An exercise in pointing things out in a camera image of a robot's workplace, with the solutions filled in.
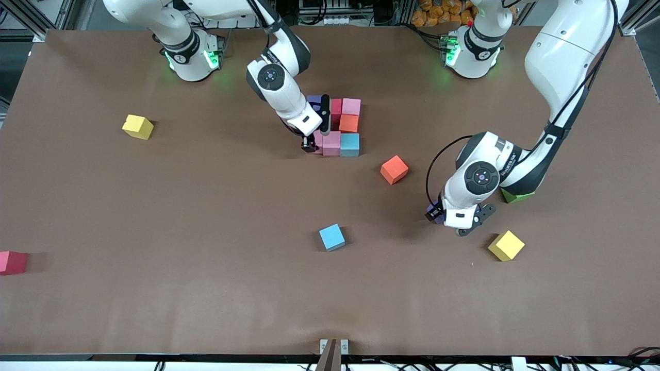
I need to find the pale pink foam cube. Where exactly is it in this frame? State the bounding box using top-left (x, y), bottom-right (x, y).
top-left (322, 131), bottom-right (342, 157)

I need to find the light blue foam cube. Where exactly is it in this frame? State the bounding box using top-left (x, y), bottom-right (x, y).
top-left (319, 223), bottom-right (347, 252)
top-left (340, 132), bottom-right (361, 158)

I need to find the yellow foam cube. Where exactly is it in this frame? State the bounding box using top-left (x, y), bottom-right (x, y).
top-left (122, 114), bottom-right (155, 141)
top-left (487, 230), bottom-right (526, 262)

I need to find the green foam cube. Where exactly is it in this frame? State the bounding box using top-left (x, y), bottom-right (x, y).
top-left (501, 188), bottom-right (536, 204)

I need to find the orange fruit net bag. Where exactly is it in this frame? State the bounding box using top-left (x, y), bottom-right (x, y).
top-left (411, 0), bottom-right (472, 27)

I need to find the brown table cover sheet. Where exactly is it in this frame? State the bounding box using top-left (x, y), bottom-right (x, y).
top-left (0, 25), bottom-right (660, 357)

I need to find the small metal bracket plate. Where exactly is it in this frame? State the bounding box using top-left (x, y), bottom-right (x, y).
top-left (320, 339), bottom-right (349, 356)

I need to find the aluminium frame profile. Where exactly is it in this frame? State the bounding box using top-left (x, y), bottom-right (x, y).
top-left (0, 0), bottom-right (78, 42)
top-left (619, 0), bottom-right (660, 38)

